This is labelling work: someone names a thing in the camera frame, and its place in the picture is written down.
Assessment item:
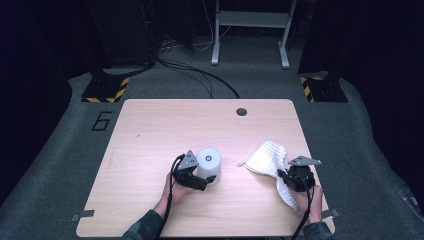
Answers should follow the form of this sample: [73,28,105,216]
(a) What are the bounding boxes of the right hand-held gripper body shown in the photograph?
[287,155,322,193]

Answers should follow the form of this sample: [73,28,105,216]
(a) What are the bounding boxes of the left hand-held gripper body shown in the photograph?
[173,149,208,192]

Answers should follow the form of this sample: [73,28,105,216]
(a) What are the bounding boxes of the white waffle cloth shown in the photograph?
[237,140,299,213]

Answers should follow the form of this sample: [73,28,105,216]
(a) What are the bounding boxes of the person's left hand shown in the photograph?
[161,172,195,210]

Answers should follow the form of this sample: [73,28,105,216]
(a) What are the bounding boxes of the person's right hand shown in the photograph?
[293,184,324,222]

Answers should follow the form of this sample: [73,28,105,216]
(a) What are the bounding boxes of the grey tape strip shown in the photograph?
[320,208,342,220]
[69,209,96,222]

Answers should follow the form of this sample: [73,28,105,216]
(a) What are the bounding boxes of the black yellow striped stand base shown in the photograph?
[80,75,130,104]
[299,74,349,103]

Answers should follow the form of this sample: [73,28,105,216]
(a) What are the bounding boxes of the dark cabinet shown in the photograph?
[84,0,158,71]

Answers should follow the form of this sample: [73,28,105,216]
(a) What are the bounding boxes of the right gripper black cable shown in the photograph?
[291,174,316,240]

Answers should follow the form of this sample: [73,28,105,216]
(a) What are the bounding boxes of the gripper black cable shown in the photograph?
[291,174,316,240]
[154,153,186,240]

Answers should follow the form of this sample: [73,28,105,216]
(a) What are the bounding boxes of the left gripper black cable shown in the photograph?
[154,153,186,240]

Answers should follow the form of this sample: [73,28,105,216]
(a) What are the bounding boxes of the black floor cables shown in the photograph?
[156,58,242,100]

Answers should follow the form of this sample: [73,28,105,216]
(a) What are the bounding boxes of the white hanging cable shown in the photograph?
[191,0,234,52]

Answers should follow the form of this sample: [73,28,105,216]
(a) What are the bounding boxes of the white metal stand frame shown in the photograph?
[210,0,298,70]

